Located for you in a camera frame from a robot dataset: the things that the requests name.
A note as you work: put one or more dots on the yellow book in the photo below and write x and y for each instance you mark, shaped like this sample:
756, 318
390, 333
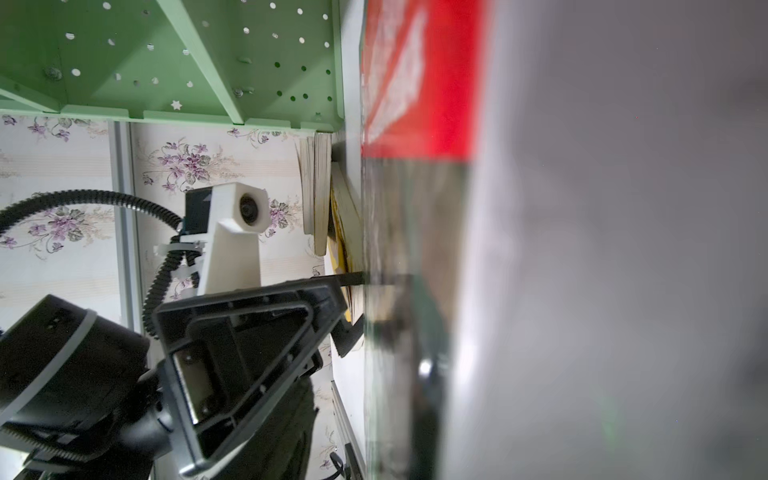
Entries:
345, 238

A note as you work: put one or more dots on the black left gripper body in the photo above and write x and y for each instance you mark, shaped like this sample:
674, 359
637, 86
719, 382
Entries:
231, 358

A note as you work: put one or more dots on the green red nature book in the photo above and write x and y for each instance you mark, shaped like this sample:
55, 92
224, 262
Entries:
420, 62

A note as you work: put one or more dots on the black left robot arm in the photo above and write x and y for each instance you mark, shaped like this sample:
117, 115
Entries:
78, 396

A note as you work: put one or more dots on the dark blue book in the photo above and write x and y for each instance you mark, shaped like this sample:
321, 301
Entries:
315, 161

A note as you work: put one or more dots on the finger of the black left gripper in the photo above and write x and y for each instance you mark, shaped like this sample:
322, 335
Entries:
349, 279

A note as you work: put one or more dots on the green wooden bookshelf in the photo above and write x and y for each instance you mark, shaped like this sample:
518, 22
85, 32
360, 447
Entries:
234, 63

